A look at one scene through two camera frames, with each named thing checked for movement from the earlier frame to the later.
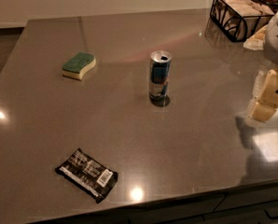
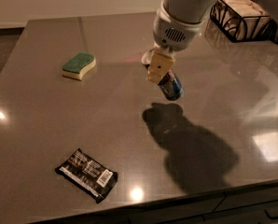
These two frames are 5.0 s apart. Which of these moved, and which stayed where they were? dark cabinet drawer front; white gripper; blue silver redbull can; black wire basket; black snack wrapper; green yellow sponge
Moved: white gripper; blue silver redbull can
Stayed: black wire basket; dark cabinet drawer front; green yellow sponge; black snack wrapper
